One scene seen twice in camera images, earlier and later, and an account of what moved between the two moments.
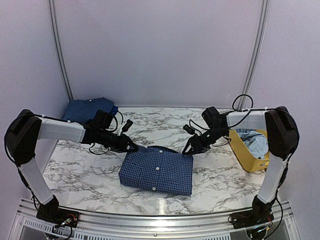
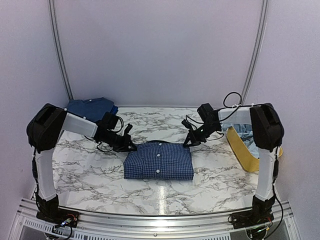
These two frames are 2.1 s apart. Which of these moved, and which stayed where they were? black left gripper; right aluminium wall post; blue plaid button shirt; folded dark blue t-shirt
Moved: blue plaid button shirt
Stayed: black left gripper; right aluminium wall post; folded dark blue t-shirt
